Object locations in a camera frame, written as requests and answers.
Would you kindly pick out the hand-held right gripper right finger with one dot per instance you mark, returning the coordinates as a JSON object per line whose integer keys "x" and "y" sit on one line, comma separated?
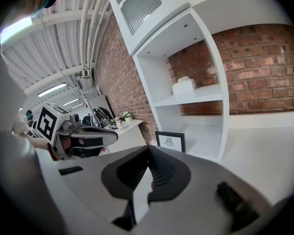
{"x": 205, "y": 199}

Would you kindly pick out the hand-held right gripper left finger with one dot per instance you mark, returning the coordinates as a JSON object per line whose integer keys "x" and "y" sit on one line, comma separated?
{"x": 88, "y": 180}

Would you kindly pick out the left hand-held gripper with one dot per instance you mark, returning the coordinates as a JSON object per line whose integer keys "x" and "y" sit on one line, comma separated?
{"x": 49, "y": 124}

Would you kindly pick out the black framed bird picture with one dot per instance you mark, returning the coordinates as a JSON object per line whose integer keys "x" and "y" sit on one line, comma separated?
{"x": 170, "y": 142}

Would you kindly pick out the person's left forearm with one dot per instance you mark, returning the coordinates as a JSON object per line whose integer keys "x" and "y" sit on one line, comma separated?
{"x": 36, "y": 142}

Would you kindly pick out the person's left hand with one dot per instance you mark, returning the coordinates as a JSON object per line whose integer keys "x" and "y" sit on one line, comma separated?
{"x": 67, "y": 143}

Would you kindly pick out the pink label bottle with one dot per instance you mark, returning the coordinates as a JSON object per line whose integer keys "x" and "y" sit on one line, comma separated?
{"x": 118, "y": 124}

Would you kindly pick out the black backpack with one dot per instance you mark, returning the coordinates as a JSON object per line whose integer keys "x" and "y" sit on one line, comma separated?
{"x": 100, "y": 117}

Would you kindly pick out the white side table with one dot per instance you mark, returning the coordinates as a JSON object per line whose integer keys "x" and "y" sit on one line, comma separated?
{"x": 134, "y": 133}

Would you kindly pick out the potted white flowers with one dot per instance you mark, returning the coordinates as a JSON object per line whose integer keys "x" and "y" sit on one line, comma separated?
{"x": 127, "y": 117}

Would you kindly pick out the fluorescent ceiling light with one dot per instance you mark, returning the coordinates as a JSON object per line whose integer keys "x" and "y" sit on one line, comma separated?
{"x": 71, "y": 102}
{"x": 52, "y": 89}
{"x": 16, "y": 29}

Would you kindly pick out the person's beige shirt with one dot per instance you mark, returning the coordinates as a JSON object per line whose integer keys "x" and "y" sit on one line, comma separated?
{"x": 12, "y": 180}

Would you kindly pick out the white hutch shelf unit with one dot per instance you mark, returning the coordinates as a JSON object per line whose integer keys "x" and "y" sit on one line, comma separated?
{"x": 161, "y": 82}

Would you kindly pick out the white tissue box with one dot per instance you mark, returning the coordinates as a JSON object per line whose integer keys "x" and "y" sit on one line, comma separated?
{"x": 183, "y": 87}

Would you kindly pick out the white ceiling pipe bundle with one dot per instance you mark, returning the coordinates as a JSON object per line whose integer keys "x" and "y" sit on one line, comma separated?
{"x": 84, "y": 21}

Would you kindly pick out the teal cap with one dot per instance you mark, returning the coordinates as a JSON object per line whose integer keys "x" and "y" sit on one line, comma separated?
{"x": 45, "y": 5}

